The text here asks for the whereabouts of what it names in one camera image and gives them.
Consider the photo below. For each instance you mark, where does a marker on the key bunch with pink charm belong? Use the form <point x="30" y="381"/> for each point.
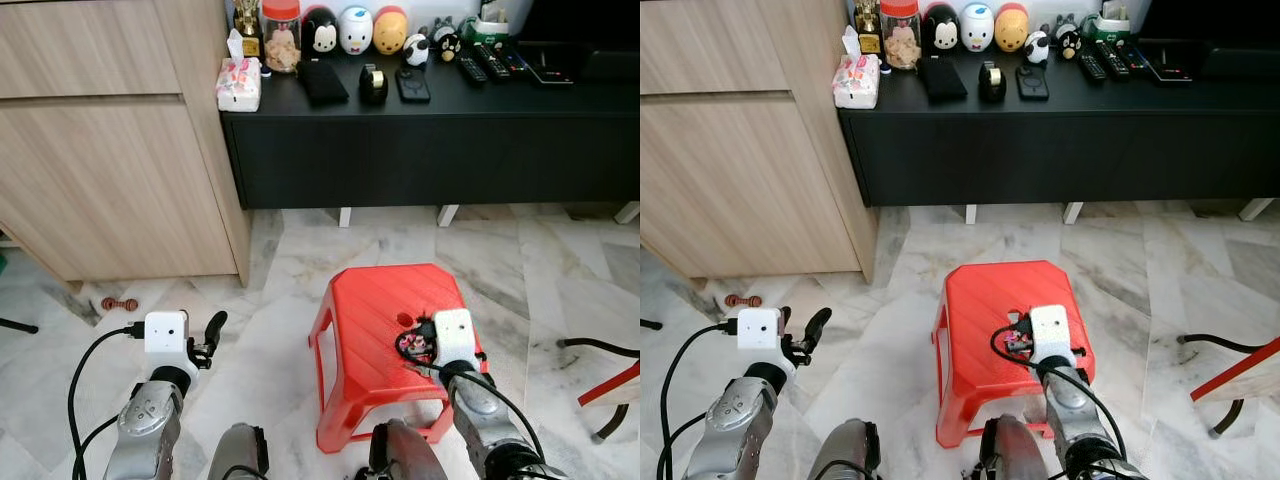
<point x="1016" y="342"/>
<point x="409" y="346"/>

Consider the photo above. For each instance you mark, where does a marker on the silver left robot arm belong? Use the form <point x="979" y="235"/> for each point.
<point x="735" y="425"/>
<point x="145" y="425"/>

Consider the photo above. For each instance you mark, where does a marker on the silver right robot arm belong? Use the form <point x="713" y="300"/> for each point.
<point x="1075" y="405"/>
<point x="485" y="405"/>

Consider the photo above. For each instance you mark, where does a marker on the small brown dumbbell toy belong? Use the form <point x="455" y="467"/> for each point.
<point x="119" y="303"/>
<point x="743" y="300"/>

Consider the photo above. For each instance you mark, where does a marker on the red plastic stool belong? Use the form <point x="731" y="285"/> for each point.
<point x="370" y="310"/>
<point x="985" y="295"/>

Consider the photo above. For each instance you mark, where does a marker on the robot left leg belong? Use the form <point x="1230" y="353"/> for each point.
<point x="845" y="452"/>
<point x="238" y="455"/>

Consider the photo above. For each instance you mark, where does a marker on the robot leg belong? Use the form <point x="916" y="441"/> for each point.
<point x="1012" y="452"/>
<point x="845" y="452"/>
<point x="238" y="455"/>
<point x="405" y="455"/>

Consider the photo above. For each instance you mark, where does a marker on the robot right leg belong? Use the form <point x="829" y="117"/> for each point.
<point x="1012" y="452"/>
<point x="405" y="455"/>

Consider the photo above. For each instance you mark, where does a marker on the light wooden cabinet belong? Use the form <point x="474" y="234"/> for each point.
<point x="100" y="170"/>
<point x="740" y="170"/>

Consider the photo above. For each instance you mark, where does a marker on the black low console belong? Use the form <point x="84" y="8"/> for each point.
<point x="1060" y="150"/>
<point x="430" y="150"/>

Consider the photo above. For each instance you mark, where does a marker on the red edged wooden board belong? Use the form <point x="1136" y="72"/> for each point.
<point x="612" y="386"/>
<point x="1235" y="372"/>

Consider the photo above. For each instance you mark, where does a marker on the black phone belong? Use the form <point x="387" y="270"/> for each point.
<point x="413" y="85"/>
<point x="1032" y="82"/>

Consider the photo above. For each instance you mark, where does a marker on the pink white tissue pack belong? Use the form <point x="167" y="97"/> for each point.
<point x="856" y="82"/>
<point x="239" y="85"/>

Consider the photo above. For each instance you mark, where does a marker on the black tape dispenser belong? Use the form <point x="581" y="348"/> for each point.
<point x="373" y="85"/>
<point x="992" y="82"/>

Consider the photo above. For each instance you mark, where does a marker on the black wallet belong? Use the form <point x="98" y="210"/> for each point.
<point x="323" y="83"/>
<point x="943" y="80"/>

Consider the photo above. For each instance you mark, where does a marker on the black remote control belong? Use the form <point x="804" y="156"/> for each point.
<point x="514" y="60"/>
<point x="1112" y="59"/>
<point x="1134" y="57"/>
<point x="492" y="61"/>
<point x="1092" y="67"/>
<point x="472" y="69"/>

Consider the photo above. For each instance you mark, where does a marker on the small white panda toy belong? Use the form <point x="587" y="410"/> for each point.
<point x="1037" y="47"/>
<point x="417" y="50"/>

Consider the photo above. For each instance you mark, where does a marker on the small black white figure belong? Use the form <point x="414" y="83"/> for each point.
<point x="1068" y="40"/>
<point x="446" y="42"/>

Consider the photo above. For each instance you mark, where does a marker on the clear jar with red lid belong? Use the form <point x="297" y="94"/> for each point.
<point x="901" y="42"/>
<point x="282" y="45"/>

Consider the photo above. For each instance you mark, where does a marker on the black flat tray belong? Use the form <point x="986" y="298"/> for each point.
<point x="1168" y="62"/>
<point x="548" y="65"/>

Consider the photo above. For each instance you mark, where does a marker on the yellow round plush toy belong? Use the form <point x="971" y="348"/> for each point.
<point x="1012" y="27"/>
<point x="390" y="30"/>

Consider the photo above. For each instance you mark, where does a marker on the small gold trophy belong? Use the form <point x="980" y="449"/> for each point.
<point x="247" y="25"/>
<point x="867" y="25"/>

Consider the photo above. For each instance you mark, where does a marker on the white round plush toy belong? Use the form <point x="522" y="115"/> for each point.
<point x="355" y="30"/>
<point x="977" y="27"/>

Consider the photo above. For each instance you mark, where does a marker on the black round plush toy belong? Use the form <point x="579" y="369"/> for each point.
<point x="940" y="28"/>
<point x="320" y="32"/>

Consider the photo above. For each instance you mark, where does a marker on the green box with items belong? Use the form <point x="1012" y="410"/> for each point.
<point x="1111" y="25"/>
<point x="491" y="28"/>

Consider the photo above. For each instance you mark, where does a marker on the black television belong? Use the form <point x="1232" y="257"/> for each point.
<point x="1210" y="18"/>
<point x="580" y="20"/>

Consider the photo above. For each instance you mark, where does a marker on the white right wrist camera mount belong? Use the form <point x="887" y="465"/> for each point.
<point x="1052" y="333"/>
<point x="456" y="335"/>

